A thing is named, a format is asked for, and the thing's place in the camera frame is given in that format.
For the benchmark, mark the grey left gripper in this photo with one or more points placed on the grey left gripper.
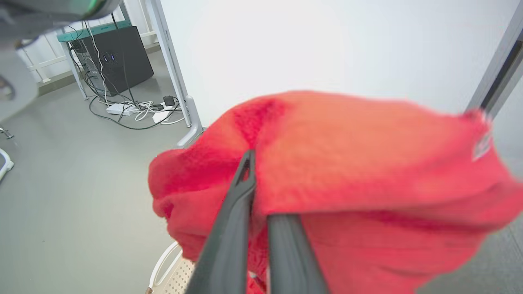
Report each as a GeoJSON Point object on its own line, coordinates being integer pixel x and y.
{"type": "Point", "coordinates": [24, 41]}

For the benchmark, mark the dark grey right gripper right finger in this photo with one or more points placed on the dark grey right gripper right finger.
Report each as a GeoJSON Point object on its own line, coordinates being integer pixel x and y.
{"type": "Point", "coordinates": [292, 261]}

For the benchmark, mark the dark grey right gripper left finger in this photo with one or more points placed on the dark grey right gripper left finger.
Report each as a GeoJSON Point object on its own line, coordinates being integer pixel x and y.
{"type": "Point", "coordinates": [229, 241]}

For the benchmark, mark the red fleece garment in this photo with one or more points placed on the red fleece garment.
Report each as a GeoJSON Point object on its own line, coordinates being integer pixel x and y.
{"type": "Point", "coordinates": [367, 171]}

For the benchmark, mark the white robot base edge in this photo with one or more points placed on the white robot base edge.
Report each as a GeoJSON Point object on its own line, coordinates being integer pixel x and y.
{"type": "Point", "coordinates": [5, 161]}

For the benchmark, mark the white plastic laundry basket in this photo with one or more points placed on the white plastic laundry basket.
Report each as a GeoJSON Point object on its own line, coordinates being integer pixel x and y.
{"type": "Point", "coordinates": [171, 273]}

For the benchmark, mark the teal top white desk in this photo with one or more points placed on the teal top white desk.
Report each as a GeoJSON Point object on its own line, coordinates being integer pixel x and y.
{"type": "Point", "coordinates": [81, 41]}

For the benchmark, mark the black computer tower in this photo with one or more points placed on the black computer tower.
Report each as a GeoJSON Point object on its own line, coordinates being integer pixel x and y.
{"type": "Point", "coordinates": [120, 57]}

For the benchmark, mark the white power strip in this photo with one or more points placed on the white power strip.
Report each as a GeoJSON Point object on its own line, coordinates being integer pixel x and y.
{"type": "Point", "coordinates": [119, 108]}

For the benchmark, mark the black power adapter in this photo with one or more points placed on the black power adapter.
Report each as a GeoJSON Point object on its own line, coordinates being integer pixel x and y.
{"type": "Point", "coordinates": [169, 100]}

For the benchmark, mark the white partition frame post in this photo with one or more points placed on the white partition frame post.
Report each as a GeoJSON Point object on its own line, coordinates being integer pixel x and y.
{"type": "Point", "coordinates": [175, 69]}

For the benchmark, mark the grey aluminium door frame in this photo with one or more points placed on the grey aluminium door frame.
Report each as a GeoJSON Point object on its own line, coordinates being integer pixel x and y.
{"type": "Point", "coordinates": [498, 65]}

